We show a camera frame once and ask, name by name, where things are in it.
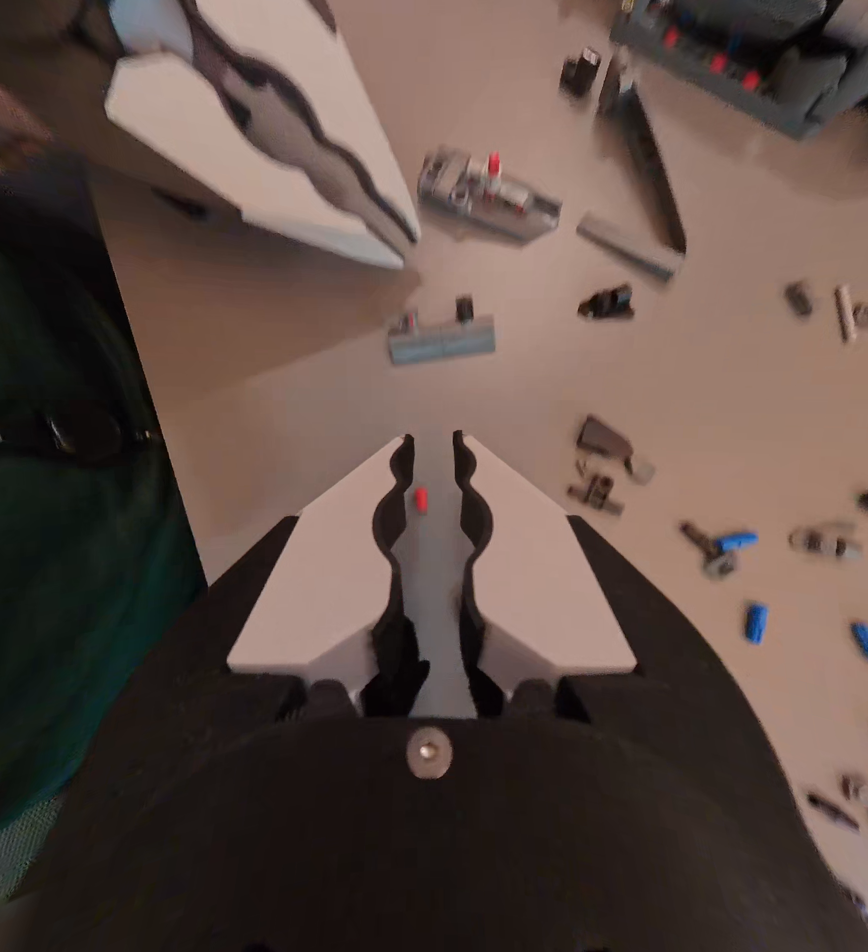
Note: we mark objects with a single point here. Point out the small black connector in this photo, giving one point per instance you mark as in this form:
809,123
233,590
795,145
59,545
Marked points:
580,73

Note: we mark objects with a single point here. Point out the black cross-shaped connector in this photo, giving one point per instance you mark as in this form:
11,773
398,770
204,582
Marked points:
596,494

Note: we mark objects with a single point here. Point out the black rounded piece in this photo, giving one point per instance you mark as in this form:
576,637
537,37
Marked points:
606,303

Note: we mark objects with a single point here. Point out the grey triangular panel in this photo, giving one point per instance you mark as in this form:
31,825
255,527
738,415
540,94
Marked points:
650,163

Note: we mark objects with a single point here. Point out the grey curved panel piece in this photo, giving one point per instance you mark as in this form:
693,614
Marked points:
824,543

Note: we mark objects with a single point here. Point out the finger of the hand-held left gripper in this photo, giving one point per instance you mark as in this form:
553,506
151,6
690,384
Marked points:
330,89
196,141

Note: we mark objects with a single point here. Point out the black toy pin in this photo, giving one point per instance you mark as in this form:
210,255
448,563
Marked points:
832,811

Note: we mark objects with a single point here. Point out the dark grey toy piece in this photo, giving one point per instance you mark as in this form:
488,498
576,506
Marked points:
605,440

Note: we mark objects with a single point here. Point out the grey panel with black connector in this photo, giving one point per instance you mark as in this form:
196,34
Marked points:
441,342

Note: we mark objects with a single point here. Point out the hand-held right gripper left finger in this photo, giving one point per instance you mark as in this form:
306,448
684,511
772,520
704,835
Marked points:
307,595

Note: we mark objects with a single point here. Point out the tiny dark piece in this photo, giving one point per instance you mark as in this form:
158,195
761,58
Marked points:
798,298

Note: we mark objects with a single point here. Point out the grey beam sub-assembly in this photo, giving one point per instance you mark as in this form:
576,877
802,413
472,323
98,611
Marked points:
478,197

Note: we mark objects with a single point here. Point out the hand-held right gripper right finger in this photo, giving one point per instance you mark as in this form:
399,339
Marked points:
553,595

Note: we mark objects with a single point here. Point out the small grey pin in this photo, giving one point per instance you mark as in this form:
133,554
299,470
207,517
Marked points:
845,312

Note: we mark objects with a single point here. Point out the toy car model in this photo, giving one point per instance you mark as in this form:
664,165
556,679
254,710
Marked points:
761,44

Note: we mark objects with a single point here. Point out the small grey plate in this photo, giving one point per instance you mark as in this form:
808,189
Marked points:
720,567

